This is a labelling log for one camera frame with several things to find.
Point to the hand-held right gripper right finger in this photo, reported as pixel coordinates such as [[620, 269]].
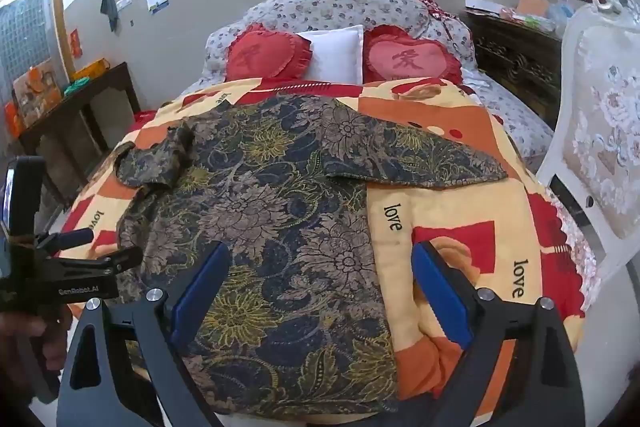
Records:
[[440, 297]]

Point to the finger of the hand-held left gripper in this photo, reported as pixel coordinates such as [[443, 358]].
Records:
[[75, 238], [120, 259]]

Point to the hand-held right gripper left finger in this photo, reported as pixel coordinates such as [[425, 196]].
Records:
[[200, 292]]

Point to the dark floral shirt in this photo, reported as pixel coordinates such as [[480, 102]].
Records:
[[280, 217]]

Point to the person's left hand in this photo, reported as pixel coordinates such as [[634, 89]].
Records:
[[56, 347]]

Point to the orange red printed blanket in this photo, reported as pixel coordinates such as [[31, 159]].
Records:
[[450, 217]]

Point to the small orange box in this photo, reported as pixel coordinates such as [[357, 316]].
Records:
[[12, 119]]

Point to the lace-edged bed cover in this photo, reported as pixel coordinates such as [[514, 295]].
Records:
[[575, 247]]

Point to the orange gift box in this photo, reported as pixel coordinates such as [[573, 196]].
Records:
[[37, 92]]

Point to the dark wooden side table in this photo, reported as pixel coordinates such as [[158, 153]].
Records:
[[100, 82]]

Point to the yellow box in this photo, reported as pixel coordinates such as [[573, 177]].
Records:
[[90, 69]]

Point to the glass block window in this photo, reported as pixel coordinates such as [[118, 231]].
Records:
[[25, 22]]

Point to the white floral upholstered chair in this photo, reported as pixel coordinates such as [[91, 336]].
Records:
[[600, 132]]

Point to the dark hanging cloth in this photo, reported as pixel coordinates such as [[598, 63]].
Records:
[[109, 7]]

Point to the pink-faced red heart pillow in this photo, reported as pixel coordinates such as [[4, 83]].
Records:
[[400, 57]]

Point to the dark red heart pillow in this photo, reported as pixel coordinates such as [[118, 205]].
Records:
[[265, 54]]

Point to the carved dark wooden cabinet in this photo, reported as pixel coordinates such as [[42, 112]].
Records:
[[515, 57]]

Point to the white pillow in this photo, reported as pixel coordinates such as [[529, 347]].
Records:
[[332, 52]]

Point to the red patterned cloth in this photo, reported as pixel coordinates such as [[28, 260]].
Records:
[[437, 12]]

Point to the orange cardboard box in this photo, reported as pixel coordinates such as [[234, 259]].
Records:
[[532, 6]]

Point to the floral upholstered bed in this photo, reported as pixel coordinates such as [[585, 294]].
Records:
[[340, 7]]

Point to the clear plastic bag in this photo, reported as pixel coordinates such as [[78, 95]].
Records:
[[560, 11]]

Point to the red paper wall sticker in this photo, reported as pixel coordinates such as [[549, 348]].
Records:
[[76, 43]]

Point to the white wall switch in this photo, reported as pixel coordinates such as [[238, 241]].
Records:
[[125, 1]]

